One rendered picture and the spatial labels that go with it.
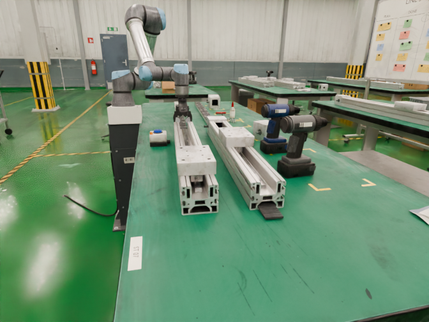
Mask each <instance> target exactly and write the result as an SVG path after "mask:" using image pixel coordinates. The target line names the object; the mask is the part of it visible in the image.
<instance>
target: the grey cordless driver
mask: <svg viewBox="0 0 429 322"><path fill-rule="evenodd" d="M328 123H332V121H327V119H326V118H321V117H320V116H318V115H301V116H286V117H283V118H282V120H281V122H280V128H281V131H282V132H283V133H285V134H286V133H288V134H292V135H290V137H289V141H288V145H287V149H286V150H287V155H283V156H282V159H281V160H279V161H278V165H277V172H278V173H280V174H281V175H282V176H284V177H285V178H296V177H302V176H311V175H313V174H314V171H315V169H316V165H315V163H314V162H312V159H311V158H310V157H308V156H306V155H304V154H302V151H303V146H304V143H305V142H306V140H307V137H308V134H307V132H312V131H318V130H320V128H322V127H325V126H326V125H327V124H328Z"/></svg>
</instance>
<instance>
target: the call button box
mask: <svg viewBox="0 0 429 322"><path fill-rule="evenodd" d="M150 132H152V133H153V135H150V134H149V142H150V147H156V146H167V144H170V140H167V132H166V131H165V130H164V131H162V132H160V133H156V132H154V131H150Z"/></svg>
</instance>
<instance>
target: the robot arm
mask: <svg viewBox="0 0 429 322"><path fill-rule="evenodd" d="M124 22H125V25H126V28H127V30H128V31H129V32H130V34H131V37H132V40H133V44H134V47H135V50H136V53H137V56H138V59H139V60H138V64H137V67H136V68H135V69H134V72H130V70H121V71H115V72H112V87H113V98H112V103H111V104H112V107H133V106H135V102H134V100H133V97H132V90H149V89H151V88H152V87H153V83H154V81H165V82H174V85H175V87H174V89H175V94H176V97H178V98H179V99H178V105H176V111H174V115H173V119H174V122H179V123H180V119H179V118H178V116H179V117H181V116H184V117H186V116H187V118H186V119H185V121H186V123H187V127H188V121H192V114H191V111H189V106H188V104H187V101H186V98H185V97H188V94H189V83H188V73H189V71H188V65H187V64H175V65H174V67H160V66H156V65H155V63H154V59H153V54H154V48H155V44H156V38H157V36H158V35H160V32H161V31H163V30H164V29H165V27H166V16H165V13H164V11H163V10H162V9H161V8H157V7H152V6H146V5H141V4H134V5H132V6H130V7H129V8H128V9H127V11H126V13H125V16H124Z"/></svg>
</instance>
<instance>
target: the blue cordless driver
mask: <svg viewBox="0 0 429 322"><path fill-rule="evenodd" d="M300 111H304V109H300V108H299V107H296V106H293V105H292V104H286V103H282V104H266V105H263V106H262V108H261V114H262V117H263V118H271V119H270V120H269V122H268V126H267V130H266V132H267V136H265V137H264V140H261V141H260V150H261V151H262V152H264V153H265V154H275V153H287V150H286V149H287V145H288V142H287V139H286V138H284V137H282V136H280V135H279V133H280V122H281V120H282V118H283V117H286V116H293V115H295V114H299V112H300Z"/></svg>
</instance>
